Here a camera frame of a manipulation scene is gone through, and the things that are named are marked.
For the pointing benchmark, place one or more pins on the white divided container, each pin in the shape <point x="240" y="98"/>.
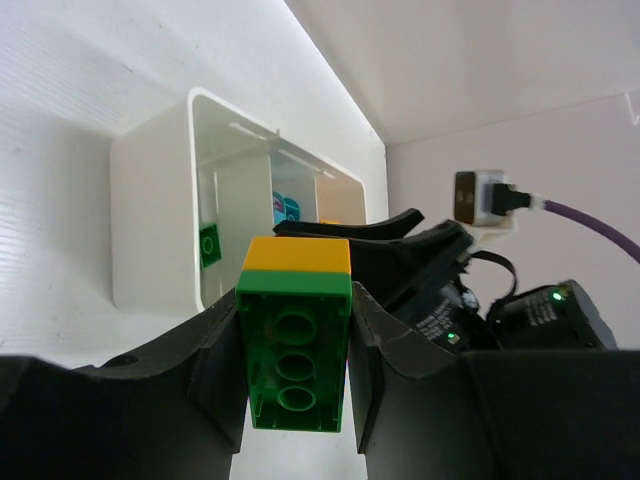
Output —
<point x="204" y="161"/>

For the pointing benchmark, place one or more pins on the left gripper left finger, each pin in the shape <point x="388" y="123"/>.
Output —
<point x="173" y="408"/>

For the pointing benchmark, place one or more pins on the blue lego brick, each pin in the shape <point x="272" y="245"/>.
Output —
<point x="284" y="208"/>

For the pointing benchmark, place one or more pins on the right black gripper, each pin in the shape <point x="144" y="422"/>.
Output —
<point x="418" y="274"/>

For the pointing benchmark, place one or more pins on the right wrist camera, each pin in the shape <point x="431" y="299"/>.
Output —
<point x="484" y="202"/>

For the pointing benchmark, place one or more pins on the green yellow blue lego stack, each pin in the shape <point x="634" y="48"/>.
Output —
<point x="294" y="300"/>

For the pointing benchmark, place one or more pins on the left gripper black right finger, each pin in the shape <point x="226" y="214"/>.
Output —
<point x="421" y="412"/>

